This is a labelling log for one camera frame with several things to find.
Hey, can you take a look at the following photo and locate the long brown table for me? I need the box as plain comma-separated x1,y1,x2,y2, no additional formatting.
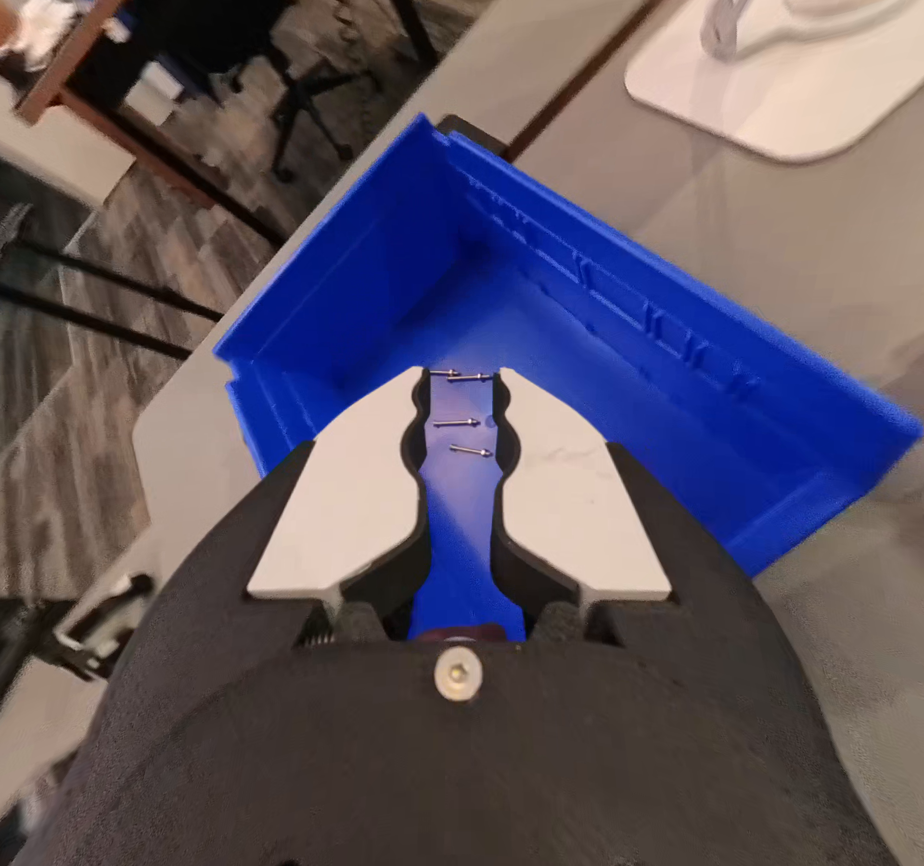
14,0,441,246

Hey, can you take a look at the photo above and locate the blue storage bin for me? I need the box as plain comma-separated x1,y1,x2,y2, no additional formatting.
211,113,924,643

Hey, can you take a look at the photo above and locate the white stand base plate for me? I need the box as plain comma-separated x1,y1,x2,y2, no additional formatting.
624,0,924,163

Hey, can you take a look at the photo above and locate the grey desk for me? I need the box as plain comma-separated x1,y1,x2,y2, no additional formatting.
0,0,924,866

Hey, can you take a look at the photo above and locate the black metal desk clamp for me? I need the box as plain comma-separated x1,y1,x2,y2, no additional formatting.
54,573,156,673

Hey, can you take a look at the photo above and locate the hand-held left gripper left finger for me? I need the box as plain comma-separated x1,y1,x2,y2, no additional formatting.
245,366,434,603

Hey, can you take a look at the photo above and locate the white crumpled cloth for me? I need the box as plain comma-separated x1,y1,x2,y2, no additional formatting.
14,0,84,69

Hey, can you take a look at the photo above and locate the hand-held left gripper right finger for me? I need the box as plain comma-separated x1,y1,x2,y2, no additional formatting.
492,366,674,606

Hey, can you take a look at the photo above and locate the dark grey flat panel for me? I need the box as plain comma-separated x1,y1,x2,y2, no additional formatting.
436,114,510,163

